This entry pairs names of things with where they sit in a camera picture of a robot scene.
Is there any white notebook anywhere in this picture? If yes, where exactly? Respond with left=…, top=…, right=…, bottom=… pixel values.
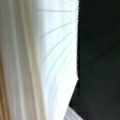
left=0, top=0, right=79, bottom=120

